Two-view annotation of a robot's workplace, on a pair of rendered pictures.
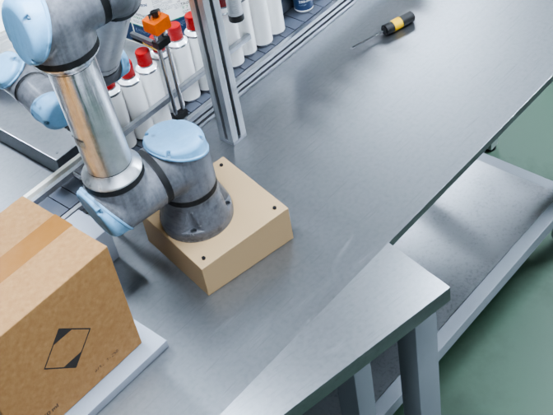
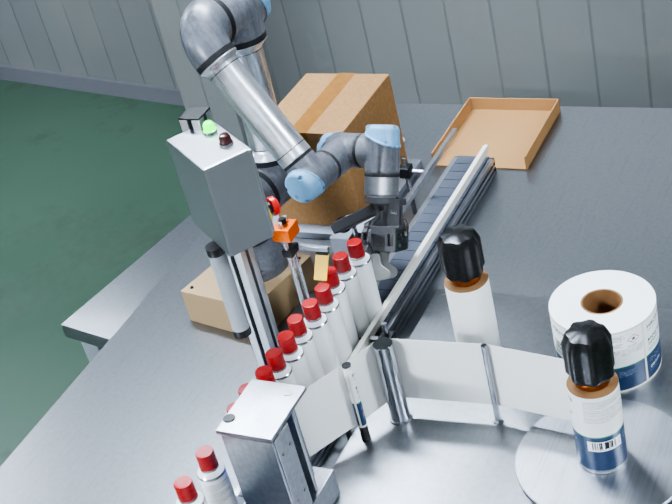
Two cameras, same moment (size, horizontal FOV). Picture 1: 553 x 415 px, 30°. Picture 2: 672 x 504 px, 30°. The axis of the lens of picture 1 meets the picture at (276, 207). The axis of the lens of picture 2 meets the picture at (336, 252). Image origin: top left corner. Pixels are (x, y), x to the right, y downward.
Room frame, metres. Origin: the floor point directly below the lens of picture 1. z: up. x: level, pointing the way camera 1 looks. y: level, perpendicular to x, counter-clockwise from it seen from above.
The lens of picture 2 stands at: (3.99, -0.31, 2.49)
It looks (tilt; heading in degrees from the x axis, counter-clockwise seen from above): 33 degrees down; 165
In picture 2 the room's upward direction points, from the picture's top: 15 degrees counter-clockwise
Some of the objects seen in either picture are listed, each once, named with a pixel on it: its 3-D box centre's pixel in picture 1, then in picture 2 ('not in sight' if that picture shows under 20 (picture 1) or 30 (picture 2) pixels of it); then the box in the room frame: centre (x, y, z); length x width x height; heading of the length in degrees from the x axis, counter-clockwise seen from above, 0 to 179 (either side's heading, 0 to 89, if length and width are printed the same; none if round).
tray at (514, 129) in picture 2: not in sight; (496, 132); (1.29, 0.94, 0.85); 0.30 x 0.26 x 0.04; 132
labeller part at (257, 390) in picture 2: not in sight; (261, 409); (2.31, -0.05, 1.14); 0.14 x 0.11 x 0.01; 132
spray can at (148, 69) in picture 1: (151, 87); (339, 309); (1.92, 0.23, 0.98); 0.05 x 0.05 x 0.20
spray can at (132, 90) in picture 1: (134, 99); (350, 294); (1.89, 0.27, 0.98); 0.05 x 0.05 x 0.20
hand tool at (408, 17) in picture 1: (382, 31); not in sight; (2.17, -0.35, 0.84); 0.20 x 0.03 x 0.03; 117
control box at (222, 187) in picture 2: not in sight; (222, 187); (1.97, 0.06, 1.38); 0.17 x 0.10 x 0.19; 7
